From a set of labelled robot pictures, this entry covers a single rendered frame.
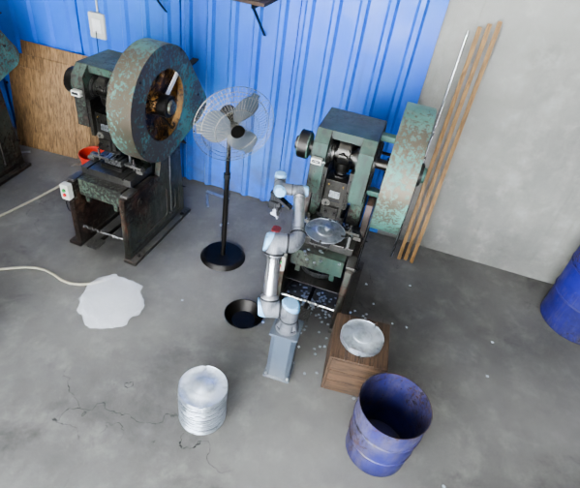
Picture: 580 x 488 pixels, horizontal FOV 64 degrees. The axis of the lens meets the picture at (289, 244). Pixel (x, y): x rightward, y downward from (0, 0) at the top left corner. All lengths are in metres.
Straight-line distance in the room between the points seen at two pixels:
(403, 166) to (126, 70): 1.79
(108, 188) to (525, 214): 3.52
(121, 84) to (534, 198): 3.39
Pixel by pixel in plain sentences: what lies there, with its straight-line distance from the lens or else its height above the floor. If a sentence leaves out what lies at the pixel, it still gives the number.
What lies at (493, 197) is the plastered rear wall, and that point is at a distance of 4.51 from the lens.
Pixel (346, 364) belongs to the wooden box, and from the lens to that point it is 3.13.
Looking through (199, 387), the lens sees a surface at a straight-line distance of 2.92.
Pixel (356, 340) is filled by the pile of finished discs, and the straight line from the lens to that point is 3.17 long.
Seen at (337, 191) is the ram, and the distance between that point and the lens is 3.17.
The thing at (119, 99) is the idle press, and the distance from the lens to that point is 3.23.
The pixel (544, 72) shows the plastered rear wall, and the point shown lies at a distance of 4.13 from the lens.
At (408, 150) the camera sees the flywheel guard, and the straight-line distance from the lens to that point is 2.72.
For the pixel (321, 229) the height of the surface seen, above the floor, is 0.79.
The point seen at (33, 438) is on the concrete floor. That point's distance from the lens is 3.28.
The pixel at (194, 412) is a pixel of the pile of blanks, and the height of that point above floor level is 0.24.
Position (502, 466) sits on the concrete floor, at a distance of 3.52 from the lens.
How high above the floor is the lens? 2.74
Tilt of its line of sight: 39 degrees down
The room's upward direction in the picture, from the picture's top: 9 degrees clockwise
